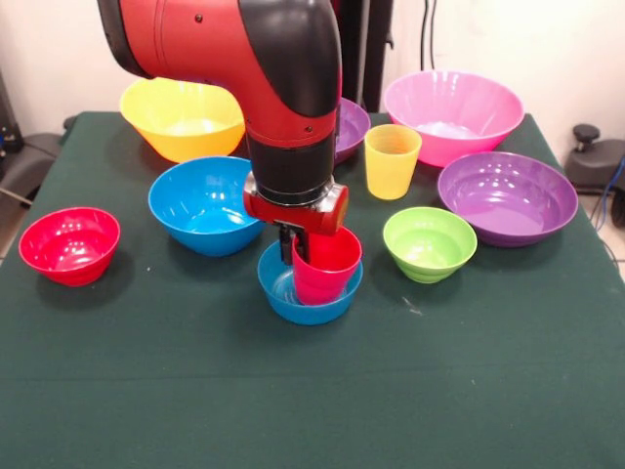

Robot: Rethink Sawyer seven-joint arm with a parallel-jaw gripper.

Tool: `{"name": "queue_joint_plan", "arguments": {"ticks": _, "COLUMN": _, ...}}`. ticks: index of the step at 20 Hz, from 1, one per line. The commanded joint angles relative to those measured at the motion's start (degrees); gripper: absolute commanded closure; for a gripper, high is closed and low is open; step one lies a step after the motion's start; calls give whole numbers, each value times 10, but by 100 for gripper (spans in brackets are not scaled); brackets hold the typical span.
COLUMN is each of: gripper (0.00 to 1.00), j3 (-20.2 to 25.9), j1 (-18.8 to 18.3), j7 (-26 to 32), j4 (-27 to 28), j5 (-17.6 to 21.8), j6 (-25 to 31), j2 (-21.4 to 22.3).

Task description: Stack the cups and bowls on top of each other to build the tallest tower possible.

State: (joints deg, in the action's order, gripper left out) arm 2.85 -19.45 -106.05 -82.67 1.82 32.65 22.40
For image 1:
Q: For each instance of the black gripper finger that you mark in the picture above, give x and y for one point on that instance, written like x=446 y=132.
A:
x=285 y=244
x=302 y=244

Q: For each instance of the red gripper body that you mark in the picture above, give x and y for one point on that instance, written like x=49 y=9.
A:
x=303 y=217

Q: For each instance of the red cup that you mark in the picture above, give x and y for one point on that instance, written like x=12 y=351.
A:
x=327 y=273

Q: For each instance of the translucent teal bowl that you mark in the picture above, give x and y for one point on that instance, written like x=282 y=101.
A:
x=278 y=293

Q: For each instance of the blue bowl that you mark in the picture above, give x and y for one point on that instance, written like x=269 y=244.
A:
x=200 y=210

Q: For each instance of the small green bowl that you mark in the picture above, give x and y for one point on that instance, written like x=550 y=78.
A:
x=429 y=249

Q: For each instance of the small red bowl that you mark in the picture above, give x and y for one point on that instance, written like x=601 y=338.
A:
x=70 y=249

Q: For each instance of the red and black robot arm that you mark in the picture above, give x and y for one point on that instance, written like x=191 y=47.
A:
x=220 y=49

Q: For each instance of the yellow cup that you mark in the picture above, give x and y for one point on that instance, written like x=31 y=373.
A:
x=390 y=166

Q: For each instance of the purple bowl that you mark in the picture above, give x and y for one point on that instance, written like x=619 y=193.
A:
x=508 y=200
x=351 y=127

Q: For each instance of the large yellow bowl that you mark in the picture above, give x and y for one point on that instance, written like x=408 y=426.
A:
x=185 y=132

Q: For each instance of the dark green tablecloth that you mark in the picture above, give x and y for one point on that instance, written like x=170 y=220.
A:
x=312 y=391

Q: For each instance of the large pink bowl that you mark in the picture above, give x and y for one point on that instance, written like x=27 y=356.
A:
x=454 y=107

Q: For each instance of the black levelling knob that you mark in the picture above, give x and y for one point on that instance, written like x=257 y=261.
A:
x=586 y=134
x=70 y=124

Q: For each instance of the black equipment box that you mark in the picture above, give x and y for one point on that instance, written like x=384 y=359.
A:
x=9 y=117

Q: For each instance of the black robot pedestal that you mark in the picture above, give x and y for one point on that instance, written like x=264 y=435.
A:
x=366 y=49

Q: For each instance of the grey pedestal leg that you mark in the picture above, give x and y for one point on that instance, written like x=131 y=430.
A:
x=595 y=166
x=29 y=161

